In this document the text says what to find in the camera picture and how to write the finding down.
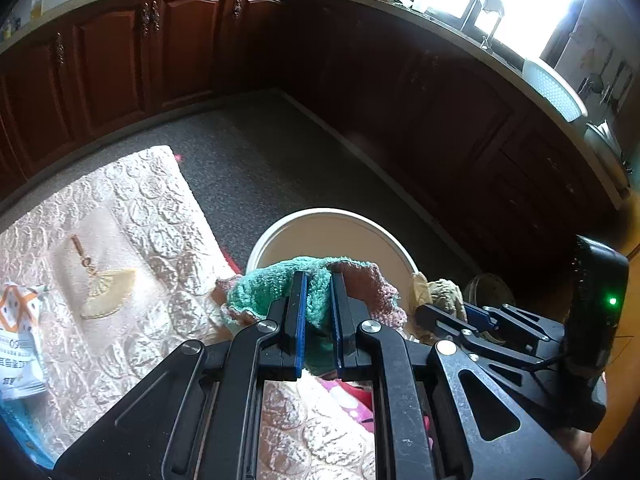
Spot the person's right forearm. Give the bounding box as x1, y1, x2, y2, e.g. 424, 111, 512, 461
552, 425, 598, 478

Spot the beige quilted tablecloth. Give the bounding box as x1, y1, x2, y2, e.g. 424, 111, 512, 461
0, 146, 381, 480

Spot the white plastic bin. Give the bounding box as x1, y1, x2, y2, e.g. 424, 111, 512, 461
246, 208, 418, 286

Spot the white plastic basket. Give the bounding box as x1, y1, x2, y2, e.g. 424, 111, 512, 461
522, 57, 588, 123

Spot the green and pink knitted cloth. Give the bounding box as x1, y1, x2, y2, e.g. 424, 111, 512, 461
212, 256, 408, 378

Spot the dark faucet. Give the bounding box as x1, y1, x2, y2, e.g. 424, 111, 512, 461
460, 0, 506, 50

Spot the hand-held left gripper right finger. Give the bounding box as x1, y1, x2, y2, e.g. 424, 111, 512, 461
330, 271, 583, 480

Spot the wooden kitchen base cabinet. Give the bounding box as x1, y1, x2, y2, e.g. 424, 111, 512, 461
280, 0, 631, 281
0, 0, 301, 196

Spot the blue plastic packet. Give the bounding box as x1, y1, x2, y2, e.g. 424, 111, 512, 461
0, 397, 57, 467

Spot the dirty old bucket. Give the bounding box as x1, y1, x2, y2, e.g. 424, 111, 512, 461
462, 274, 513, 311

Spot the white and orange packet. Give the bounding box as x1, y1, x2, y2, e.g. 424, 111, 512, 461
0, 282, 51, 401

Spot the white refrigerator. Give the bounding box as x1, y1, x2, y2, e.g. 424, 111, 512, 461
555, 5, 640, 121

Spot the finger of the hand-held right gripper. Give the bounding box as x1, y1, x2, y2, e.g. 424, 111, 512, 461
466, 306, 540, 350
414, 303, 490, 350

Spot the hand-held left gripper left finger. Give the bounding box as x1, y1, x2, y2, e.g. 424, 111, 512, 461
52, 271, 308, 480

